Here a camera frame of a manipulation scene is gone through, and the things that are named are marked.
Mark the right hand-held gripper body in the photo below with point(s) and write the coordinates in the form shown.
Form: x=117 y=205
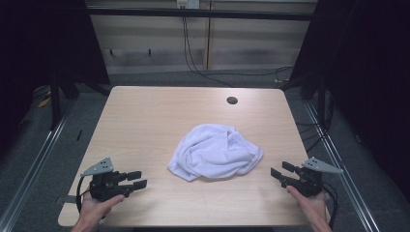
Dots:
x=309 y=183

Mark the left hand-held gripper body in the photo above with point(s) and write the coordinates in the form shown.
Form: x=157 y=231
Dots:
x=103 y=188

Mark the white printed towel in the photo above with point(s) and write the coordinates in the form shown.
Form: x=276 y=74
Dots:
x=212 y=151

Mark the person's right hand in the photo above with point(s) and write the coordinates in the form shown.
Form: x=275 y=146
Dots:
x=312 y=206

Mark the person's left hand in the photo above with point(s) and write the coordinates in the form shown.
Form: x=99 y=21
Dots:
x=93 y=211

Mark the yellow floor object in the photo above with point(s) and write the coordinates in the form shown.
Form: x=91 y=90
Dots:
x=43 y=102

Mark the black curtain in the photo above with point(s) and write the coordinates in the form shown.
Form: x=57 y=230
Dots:
x=38 y=48
x=370 y=80

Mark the metal floor rail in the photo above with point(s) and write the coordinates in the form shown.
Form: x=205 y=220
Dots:
x=35 y=161
x=341 y=167

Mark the grey table bracket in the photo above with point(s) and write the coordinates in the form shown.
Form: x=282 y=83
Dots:
x=66 y=199

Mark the black stand post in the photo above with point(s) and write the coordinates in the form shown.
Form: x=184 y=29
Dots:
x=55 y=103

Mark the black horizontal frame bar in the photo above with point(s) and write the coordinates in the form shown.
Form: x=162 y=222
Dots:
x=199 y=14

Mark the white wall socket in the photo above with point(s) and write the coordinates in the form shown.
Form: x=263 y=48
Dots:
x=188 y=4

